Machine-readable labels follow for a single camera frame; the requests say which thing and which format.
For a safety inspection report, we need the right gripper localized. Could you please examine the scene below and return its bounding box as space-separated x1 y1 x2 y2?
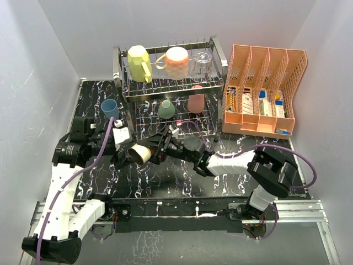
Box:
137 126 196 165

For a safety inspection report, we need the cream and brown cup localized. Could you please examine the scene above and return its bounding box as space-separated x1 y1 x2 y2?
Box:
128 144 152 166

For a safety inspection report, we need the blue plastic cup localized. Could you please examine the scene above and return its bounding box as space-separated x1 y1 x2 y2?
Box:
100 99 120 120

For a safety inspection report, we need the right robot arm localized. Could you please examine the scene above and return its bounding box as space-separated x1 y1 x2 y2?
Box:
128 129 298 219

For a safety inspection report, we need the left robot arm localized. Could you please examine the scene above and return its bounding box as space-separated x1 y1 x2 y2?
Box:
22 117 131 264

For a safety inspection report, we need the metal two-tier dish rack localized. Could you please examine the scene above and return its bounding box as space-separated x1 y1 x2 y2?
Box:
113 36 228 142

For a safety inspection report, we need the green ceramic cup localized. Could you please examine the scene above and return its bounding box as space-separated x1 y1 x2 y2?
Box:
157 99 175 119

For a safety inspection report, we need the pink plastic cup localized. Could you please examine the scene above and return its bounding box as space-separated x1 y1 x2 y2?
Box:
187 94 205 114

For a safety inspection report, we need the yellow-green faceted mug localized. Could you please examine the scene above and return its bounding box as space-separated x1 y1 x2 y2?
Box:
127 45 153 83

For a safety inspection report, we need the pink and cream mug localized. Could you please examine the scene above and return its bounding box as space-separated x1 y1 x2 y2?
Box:
156 46 189 80

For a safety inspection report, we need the clear glass cup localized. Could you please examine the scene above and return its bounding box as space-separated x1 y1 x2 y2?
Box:
190 50 213 83

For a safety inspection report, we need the yellow patterned box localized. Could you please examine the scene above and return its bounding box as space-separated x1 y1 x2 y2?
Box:
226 88 237 113

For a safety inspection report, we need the white red box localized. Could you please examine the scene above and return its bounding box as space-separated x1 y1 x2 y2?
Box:
242 93 253 114

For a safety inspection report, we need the orange plastic file organizer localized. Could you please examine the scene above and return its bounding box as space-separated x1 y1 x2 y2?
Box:
222 45 308 139

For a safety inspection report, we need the white green box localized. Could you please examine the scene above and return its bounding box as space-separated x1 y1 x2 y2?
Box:
259 99 273 116

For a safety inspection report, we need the blue small item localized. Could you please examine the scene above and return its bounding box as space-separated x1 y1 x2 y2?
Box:
275 128 290 135

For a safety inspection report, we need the blue white box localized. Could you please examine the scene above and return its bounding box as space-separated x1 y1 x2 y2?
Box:
275 91 285 118

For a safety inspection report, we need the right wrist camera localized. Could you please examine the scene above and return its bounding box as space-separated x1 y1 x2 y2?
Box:
169 121 182 138

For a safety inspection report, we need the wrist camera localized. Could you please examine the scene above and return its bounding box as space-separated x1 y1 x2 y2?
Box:
113 119 132 151
169 121 182 138

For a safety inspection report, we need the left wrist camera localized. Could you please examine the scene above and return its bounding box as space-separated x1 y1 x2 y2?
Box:
113 119 132 151

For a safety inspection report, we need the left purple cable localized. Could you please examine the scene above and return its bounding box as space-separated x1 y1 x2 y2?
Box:
35 117 122 265

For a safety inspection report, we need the aluminium frame rail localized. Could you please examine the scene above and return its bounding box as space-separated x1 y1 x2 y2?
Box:
22 197 340 264

